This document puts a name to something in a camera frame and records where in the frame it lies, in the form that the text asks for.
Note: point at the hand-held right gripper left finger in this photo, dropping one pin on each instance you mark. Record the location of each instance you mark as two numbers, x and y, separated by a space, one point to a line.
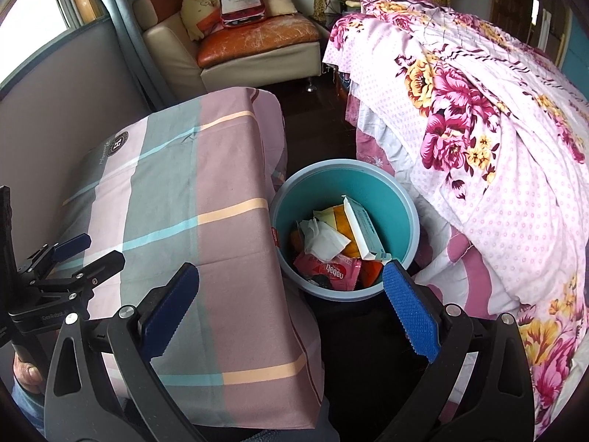
168 317

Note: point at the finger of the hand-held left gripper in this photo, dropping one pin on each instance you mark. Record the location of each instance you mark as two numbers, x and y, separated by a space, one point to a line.
101 267
71 242

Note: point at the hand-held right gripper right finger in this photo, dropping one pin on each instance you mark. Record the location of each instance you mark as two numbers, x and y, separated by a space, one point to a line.
412 313

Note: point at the orange snack packet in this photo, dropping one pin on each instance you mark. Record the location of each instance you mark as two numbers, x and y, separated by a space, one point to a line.
370 274

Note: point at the blue plastic bin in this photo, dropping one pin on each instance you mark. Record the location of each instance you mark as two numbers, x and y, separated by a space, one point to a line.
322 188

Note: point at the person's left hand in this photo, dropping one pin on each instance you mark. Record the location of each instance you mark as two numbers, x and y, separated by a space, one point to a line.
30 373

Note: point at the pink snack packet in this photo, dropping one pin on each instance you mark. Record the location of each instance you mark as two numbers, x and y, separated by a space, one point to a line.
331 269

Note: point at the plaid tablecloth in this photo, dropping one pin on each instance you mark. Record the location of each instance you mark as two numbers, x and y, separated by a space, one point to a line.
184 193

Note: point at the white tissue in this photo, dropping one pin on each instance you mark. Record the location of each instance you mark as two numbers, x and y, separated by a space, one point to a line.
324 241

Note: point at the grey panel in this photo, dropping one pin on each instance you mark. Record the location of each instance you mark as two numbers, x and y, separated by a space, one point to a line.
60 101

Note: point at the pink floral bedsheet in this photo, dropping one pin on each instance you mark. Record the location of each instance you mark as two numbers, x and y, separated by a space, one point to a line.
506 170

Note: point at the cream leather sofa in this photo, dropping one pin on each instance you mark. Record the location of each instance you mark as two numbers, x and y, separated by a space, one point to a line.
165 50

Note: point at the grey blue curtain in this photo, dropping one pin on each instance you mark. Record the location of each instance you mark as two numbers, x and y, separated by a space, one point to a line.
133 32

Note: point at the window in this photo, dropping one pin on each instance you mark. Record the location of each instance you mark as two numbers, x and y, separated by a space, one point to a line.
32 9

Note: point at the yellow plush pillow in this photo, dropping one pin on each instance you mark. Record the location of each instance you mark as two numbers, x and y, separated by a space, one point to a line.
198 9

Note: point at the orange seat cushion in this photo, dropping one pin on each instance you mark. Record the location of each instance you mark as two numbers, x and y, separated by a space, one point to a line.
257 39

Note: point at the dark wooden door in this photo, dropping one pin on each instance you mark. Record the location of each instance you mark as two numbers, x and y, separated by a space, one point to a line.
510 0

